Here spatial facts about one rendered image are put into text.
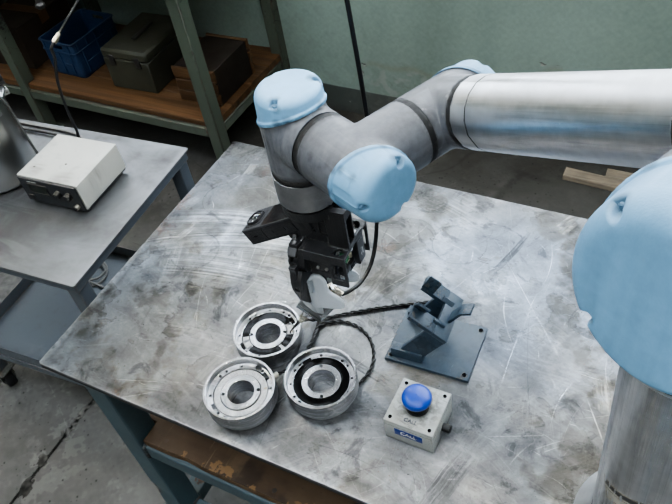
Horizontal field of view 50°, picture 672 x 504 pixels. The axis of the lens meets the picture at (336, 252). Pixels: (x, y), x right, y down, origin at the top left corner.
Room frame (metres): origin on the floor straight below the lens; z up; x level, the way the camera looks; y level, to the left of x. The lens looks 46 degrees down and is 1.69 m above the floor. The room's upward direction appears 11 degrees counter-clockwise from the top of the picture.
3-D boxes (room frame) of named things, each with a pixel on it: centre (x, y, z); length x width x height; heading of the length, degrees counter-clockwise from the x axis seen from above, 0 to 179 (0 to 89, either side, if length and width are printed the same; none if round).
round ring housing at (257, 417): (0.60, 0.17, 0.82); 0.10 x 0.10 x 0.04
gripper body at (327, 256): (0.64, 0.01, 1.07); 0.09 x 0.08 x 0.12; 58
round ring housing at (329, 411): (0.59, 0.06, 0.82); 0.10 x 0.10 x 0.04
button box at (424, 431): (0.51, -0.07, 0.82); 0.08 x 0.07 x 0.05; 55
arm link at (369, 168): (0.57, -0.05, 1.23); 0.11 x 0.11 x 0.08; 30
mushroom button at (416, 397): (0.51, -0.07, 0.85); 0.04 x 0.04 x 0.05
